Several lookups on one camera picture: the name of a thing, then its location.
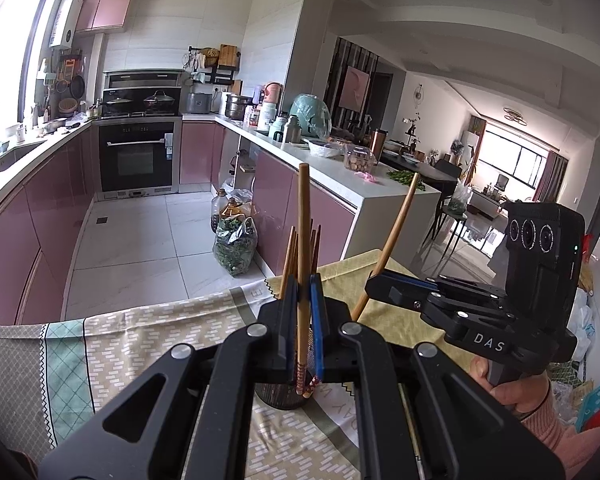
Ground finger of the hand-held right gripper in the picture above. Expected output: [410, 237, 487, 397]
[365, 270, 512, 332]
[437, 275, 507, 312]

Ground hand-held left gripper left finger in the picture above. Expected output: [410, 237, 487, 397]
[39, 275, 301, 480]

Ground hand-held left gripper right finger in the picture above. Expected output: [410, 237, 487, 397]
[309, 274, 567, 480]

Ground black mesh utensil holder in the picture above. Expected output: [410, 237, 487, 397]
[255, 382, 310, 410]

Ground person's right forearm pink sleeve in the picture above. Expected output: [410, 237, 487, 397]
[522, 385, 600, 480]

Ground person's right hand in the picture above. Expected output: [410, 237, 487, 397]
[469, 355, 552, 413]

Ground white plastic bag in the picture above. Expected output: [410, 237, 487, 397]
[567, 302, 594, 361]

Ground dark red curtain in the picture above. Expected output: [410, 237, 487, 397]
[532, 151, 570, 206]

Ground plastic bag of greens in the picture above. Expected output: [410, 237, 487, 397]
[212, 215, 259, 277]

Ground living room window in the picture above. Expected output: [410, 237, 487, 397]
[472, 130, 556, 202]

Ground loose green vegetables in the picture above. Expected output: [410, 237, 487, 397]
[386, 169, 427, 192]

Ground dark dining table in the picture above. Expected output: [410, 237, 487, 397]
[380, 152, 465, 198]

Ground dark oil bottle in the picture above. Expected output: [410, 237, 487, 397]
[211, 189, 230, 233]

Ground pink kitchen peninsula cabinet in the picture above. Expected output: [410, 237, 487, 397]
[180, 115, 442, 278]

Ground patterned tablecloth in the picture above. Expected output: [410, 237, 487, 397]
[0, 247, 477, 480]

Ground clear plastic jar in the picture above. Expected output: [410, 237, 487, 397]
[344, 145, 378, 171]

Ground copper tumbler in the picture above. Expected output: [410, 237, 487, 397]
[370, 129, 388, 161]

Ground covered white bowl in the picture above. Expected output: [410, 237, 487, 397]
[307, 140, 345, 159]

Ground teal round appliance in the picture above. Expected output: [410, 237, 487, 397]
[289, 92, 333, 139]

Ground white canister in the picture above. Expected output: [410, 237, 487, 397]
[257, 102, 278, 131]

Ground steel stockpot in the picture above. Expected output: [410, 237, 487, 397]
[225, 94, 255, 121]

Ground built-in black oven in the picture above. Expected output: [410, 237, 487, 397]
[97, 121, 177, 194]

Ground pink base cabinets with sink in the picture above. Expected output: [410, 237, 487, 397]
[0, 122, 101, 331]

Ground black integrated range hood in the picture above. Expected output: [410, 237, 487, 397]
[102, 71, 183, 118]

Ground white water heater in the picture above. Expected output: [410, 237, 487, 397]
[49, 0, 84, 50]

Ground kitchen window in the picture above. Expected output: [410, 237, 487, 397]
[0, 0, 51, 141]

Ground ring ceiling lamp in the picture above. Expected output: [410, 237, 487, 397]
[502, 106, 530, 127]

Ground pink wall picture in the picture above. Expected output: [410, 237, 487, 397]
[341, 66, 372, 111]

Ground black wall spice rack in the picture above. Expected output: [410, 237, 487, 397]
[187, 45, 241, 86]

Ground pink wall cabinet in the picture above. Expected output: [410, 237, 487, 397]
[75, 0, 139, 34]

